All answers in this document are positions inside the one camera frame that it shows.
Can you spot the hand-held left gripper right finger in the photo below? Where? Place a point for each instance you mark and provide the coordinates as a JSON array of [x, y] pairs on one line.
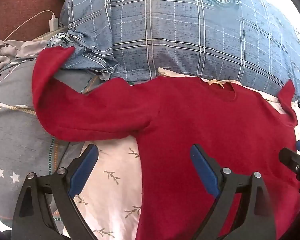
[[205, 172]]

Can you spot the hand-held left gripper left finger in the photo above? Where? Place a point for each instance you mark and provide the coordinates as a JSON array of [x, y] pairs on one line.
[[83, 171]]

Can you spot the red sweater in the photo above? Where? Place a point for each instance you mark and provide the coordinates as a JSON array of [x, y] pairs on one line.
[[185, 110]]

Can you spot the grey star-print bedsheet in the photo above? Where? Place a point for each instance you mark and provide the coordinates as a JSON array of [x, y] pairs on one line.
[[15, 130]]

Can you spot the white printed cloth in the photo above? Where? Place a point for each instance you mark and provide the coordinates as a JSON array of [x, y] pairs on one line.
[[58, 39]]

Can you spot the grey crumpled cloth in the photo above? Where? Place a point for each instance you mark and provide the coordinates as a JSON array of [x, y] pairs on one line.
[[5, 52]]

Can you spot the large blue plaid pillow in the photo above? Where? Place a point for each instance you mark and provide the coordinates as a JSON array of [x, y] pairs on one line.
[[190, 30]]

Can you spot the white charger plug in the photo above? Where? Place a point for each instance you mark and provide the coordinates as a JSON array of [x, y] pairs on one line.
[[53, 23]]

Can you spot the small blue plaid pillow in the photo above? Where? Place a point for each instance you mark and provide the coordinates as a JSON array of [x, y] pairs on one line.
[[90, 17]]

